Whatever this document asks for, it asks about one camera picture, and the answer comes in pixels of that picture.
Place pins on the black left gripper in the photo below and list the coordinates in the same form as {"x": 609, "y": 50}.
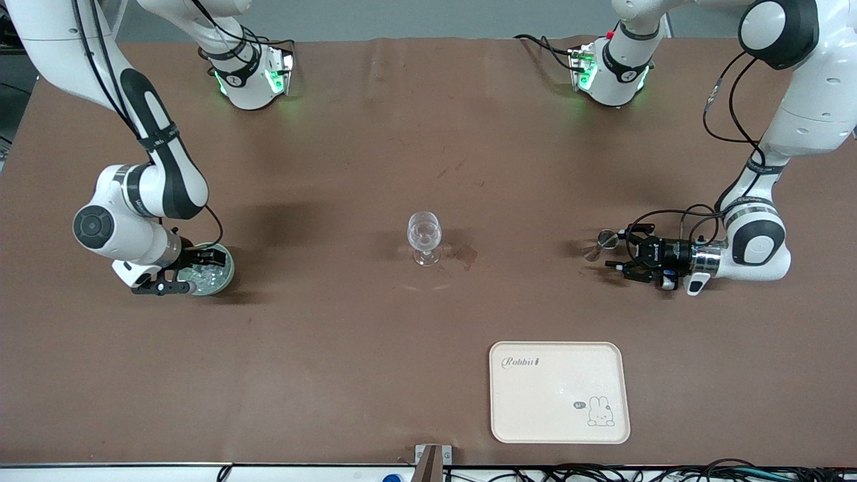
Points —
{"x": 667, "y": 253}

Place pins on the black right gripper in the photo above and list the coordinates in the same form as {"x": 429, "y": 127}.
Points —
{"x": 195, "y": 258}

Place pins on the pile of clear ice cubes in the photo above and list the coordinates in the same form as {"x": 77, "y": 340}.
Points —
{"x": 211, "y": 277}

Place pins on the shiny steel double jigger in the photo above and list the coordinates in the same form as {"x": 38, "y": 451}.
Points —
{"x": 608, "y": 238}

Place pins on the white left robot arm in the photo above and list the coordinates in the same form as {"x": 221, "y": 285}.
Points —
{"x": 803, "y": 120}

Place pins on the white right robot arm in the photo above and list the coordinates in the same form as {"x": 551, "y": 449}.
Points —
{"x": 117, "y": 231}

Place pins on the clear stemmed wine glass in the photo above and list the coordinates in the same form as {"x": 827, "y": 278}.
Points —
{"x": 424, "y": 231}

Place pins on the pale green round plate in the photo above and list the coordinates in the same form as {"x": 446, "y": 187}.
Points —
{"x": 224, "y": 280}

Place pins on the beige rabbit print tray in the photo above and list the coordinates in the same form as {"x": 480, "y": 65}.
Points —
{"x": 535, "y": 402}

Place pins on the brown table mat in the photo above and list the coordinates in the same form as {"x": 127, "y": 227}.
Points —
{"x": 335, "y": 167}

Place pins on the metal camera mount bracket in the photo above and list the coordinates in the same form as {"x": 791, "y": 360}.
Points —
{"x": 432, "y": 462}

